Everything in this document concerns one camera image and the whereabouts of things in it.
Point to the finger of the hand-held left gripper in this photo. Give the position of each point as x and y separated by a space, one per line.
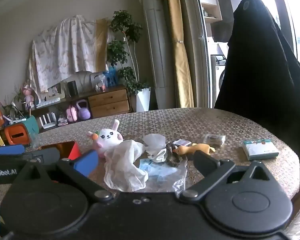
10 150
43 155

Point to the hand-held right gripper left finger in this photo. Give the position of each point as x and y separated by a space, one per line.
86 163

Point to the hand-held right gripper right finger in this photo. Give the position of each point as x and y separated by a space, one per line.
205 162

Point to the red metal tin box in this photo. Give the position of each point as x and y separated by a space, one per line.
68 148

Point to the dark brown scrunchie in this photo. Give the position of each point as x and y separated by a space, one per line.
172 158

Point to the pink white bunny plush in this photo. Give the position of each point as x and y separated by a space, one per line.
107 136

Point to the large white mesh cloth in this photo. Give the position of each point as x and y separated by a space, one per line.
125 167

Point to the small white plastic bag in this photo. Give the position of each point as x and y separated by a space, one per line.
153 141

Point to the teal orange tissue box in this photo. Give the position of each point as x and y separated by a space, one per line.
17 135

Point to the clear glass cup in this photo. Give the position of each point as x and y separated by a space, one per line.
35 140

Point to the yellow plush toy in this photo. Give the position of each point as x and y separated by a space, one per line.
190 149

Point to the clear wrapped packet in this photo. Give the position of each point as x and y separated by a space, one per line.
213 140

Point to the white router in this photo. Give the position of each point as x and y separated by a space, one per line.
48 120

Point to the white tipped brush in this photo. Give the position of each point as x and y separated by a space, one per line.
18 109

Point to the clear plastic bag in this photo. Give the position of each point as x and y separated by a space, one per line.
162 173

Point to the pink toy suitcase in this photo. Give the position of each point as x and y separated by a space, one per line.
72 113

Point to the purple kettlebell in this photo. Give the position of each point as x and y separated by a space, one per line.
83 111

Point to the white keyboard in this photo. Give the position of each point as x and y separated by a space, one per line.
48 102

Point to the teal white tissue pack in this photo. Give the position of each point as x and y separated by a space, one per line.
260 150

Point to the pink doll figurine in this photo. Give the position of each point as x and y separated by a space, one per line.
28 95

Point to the wooden tv cabinet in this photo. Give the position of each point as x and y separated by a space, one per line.
107 103

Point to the black speaker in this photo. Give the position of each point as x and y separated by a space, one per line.
72 88

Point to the washing machine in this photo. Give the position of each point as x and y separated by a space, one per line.
218 80

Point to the white planter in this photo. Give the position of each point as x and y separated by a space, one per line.
143 100

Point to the printed pale sheet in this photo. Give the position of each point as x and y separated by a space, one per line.
65 50

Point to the yellow curtain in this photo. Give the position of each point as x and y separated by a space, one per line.
181 45

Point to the standing air conditioner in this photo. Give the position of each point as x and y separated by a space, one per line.
157 50

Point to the tall green houseplant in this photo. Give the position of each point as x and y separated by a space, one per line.
122 27

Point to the white photo frame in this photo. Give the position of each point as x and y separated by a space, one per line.
55 91

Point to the wall shelf cabinet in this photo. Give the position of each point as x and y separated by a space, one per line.
210 2

